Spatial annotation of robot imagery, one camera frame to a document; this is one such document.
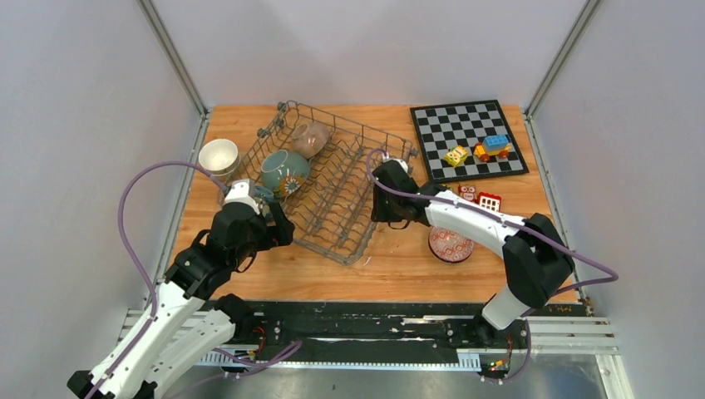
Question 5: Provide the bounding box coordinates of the blue white zigzag bowl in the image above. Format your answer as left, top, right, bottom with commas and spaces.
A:
428, 227, 475, 264

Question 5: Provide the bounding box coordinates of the teal bowl with orange flower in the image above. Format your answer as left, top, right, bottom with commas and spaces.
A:
260, 149, 311, 200

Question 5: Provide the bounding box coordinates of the beige bowl with flower sprig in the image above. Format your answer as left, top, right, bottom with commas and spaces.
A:
198, 139, 240, 174

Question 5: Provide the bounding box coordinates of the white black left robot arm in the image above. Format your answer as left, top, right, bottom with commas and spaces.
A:
67, 201, 294, 398

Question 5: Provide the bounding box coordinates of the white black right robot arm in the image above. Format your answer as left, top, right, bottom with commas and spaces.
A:
369, 159, 574, 347

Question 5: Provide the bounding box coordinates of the dark blue floral bowl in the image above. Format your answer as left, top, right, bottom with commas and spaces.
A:
254, 185, 276, 203

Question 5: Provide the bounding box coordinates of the red owl toy block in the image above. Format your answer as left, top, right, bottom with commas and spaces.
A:
458, 184, 477, 203

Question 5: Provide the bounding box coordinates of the yellow owl toy block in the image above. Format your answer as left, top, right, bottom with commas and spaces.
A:
442, 145, 469, 168

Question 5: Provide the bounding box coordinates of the black white chessboard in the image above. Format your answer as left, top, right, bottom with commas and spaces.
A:
410, 100, 529, 183

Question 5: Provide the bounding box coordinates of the red toy house block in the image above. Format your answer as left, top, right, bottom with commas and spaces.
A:
476, 192, 502, 212

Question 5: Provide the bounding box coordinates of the toy brick car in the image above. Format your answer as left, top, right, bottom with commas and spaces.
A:
473, 135, 511, 162

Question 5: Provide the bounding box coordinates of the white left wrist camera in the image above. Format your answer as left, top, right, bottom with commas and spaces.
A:
223, 179, 261, 214

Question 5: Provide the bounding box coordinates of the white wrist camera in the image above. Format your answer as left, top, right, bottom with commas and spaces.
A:
223, 179, 261, 214
392, 158, 410, 174

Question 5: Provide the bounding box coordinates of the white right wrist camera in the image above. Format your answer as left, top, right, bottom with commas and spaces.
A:
392, 158, 410, 174

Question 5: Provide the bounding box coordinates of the grey wire dish rack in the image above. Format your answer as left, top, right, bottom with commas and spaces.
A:
224, 101, 418, 265

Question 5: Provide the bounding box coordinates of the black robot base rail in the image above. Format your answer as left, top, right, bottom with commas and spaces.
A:
224, 301, 584, 367

